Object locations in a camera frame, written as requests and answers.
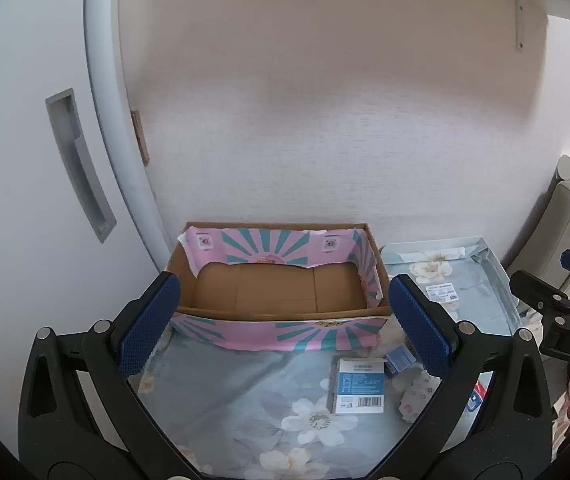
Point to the cardboard box with pink liner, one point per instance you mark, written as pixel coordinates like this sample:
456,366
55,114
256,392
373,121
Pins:
275,285

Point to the white shelf bracket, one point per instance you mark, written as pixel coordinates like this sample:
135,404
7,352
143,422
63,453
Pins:
527,2

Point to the clear plastic box white label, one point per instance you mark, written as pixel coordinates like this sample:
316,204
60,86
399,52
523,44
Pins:
440,292

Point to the small blue box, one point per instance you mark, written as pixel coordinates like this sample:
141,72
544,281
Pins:
399,360

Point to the white patterned packet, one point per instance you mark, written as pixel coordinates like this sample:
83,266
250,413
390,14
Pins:
415,392

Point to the red and blue packet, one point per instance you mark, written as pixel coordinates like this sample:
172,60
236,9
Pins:
475,400

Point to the wooden strip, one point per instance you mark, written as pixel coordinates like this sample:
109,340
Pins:
140,137

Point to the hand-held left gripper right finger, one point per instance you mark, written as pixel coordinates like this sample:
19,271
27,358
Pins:
420,330

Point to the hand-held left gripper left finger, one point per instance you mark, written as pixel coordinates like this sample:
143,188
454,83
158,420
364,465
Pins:
150,325

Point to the white box with blue label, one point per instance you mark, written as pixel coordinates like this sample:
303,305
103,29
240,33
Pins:
357,385

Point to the floral blue bedsheet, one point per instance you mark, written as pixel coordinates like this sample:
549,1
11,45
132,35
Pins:
245,385

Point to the grey chair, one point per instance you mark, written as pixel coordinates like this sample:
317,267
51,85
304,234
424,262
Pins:
560,220

